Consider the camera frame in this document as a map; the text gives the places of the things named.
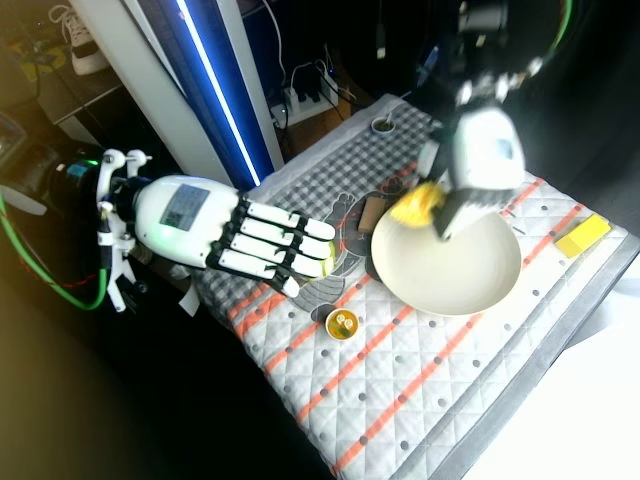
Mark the white shoe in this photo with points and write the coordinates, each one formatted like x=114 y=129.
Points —
x=82 y=50

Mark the white post with blue light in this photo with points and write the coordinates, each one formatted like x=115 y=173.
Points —
x=150 y=90

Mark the white paper tag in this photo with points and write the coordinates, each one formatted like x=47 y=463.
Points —
x=189 y=302

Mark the white power strip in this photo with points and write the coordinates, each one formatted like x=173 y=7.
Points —
x=300 y=112

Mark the brown rectangular block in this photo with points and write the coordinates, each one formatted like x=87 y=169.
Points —
x=370 y=212

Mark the small cup with lemon tea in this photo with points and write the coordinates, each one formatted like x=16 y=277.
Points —
x=342 y=325

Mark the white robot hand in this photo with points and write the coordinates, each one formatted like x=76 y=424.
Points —
x=170 y=225
x=485 y=150

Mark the green toy cake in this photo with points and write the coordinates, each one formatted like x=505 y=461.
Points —
x=328 y=265

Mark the yellow rectangular block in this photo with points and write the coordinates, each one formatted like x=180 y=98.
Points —
x=582 y=236

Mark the cream round plate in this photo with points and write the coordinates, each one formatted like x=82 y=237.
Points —
x=440 y=280

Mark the grey quilt with printed bear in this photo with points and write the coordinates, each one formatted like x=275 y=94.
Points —
x=400 y=400

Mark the small blue-rimmed cup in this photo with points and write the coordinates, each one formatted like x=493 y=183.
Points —
x=382 y=125

